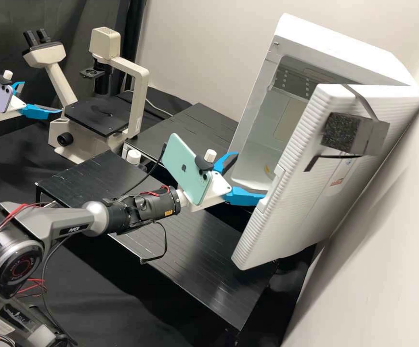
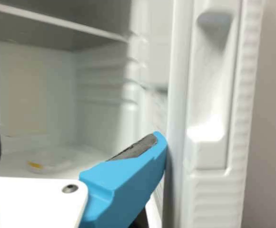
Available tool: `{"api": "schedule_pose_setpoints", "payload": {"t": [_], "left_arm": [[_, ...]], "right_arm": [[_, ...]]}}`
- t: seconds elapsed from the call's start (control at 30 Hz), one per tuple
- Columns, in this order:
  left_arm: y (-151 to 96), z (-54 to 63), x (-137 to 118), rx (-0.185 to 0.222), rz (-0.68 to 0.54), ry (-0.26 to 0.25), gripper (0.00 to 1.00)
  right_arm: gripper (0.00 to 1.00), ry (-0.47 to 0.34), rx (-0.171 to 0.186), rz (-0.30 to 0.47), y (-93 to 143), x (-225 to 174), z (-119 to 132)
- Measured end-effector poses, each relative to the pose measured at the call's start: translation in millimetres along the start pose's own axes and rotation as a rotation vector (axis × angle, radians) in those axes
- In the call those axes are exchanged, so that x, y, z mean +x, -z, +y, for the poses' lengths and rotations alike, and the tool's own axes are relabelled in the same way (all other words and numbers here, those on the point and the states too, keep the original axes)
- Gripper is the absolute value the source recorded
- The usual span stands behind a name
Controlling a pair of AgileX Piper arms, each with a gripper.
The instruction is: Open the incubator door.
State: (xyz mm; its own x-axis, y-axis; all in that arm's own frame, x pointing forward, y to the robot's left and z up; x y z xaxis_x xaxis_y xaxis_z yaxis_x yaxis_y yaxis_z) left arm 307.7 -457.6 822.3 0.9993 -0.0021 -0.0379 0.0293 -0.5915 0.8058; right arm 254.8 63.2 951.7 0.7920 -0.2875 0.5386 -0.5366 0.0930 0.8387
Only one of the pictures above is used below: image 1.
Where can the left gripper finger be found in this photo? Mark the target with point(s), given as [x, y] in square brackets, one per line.
[18, 85]
[39, 111]

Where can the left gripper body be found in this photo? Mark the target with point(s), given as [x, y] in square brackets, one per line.
[14, 106]

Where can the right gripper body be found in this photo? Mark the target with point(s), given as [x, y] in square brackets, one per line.
[219, 188]

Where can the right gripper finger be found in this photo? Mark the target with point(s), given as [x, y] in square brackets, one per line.
[243, 198]
[227, 159]

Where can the incubator door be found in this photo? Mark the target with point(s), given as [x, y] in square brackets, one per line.
[296, 188]

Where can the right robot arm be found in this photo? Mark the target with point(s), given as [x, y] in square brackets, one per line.
[86, 214]

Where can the white incubator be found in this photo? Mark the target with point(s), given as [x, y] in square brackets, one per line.
[339, 47]

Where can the black platform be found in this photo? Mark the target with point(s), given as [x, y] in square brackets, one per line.
[202, 126]
[195, 253]

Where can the cream microscope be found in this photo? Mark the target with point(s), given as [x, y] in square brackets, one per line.
[86, 119]

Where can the white-capped bottle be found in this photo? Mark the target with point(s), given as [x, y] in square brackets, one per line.
[134, 157]

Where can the right wrist camera phone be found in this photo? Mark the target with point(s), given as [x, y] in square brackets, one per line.
[184, 166]

